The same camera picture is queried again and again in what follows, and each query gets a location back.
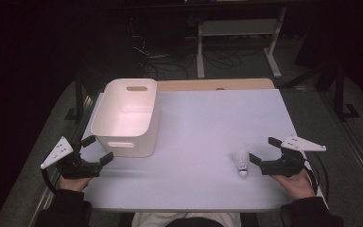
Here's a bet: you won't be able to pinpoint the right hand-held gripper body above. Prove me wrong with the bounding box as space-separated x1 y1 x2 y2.
260 135 327 178

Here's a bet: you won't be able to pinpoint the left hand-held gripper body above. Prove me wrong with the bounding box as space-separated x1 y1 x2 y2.
40 135 104 180

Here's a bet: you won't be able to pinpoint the white shuttlecock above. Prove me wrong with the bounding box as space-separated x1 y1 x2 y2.
233 149 251 178

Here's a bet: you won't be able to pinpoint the white plastic storage bin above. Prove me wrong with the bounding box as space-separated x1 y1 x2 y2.
90 78 162 159

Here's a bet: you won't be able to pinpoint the person's left hand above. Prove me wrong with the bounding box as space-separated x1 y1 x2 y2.
58 175 93 193

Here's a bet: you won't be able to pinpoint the person's right hand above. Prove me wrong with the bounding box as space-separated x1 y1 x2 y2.
270 167 317 201

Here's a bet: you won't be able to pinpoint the black metal stand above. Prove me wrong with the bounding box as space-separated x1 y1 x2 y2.
64 71 88 124
333 61 361 121

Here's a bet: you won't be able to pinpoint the white table mat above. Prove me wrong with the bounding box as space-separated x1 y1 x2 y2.
79 88 325 212

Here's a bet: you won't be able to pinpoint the person's torso in white clothing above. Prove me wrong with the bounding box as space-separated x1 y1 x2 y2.
131 211 242 227

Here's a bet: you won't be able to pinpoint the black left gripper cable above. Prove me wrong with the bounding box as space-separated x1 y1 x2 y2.
40 167 59 195

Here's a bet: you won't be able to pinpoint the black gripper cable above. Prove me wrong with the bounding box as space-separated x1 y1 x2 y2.
40 167 59 195
304 151 331 203

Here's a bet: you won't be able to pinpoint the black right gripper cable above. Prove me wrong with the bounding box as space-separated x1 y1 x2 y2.
304 151 331 203

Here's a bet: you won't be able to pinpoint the black cables on floor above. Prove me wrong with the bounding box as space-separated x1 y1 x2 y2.
126 31 244 80

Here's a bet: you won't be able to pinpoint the white metal desk frame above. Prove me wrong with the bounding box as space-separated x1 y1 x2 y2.
196 7 288 79

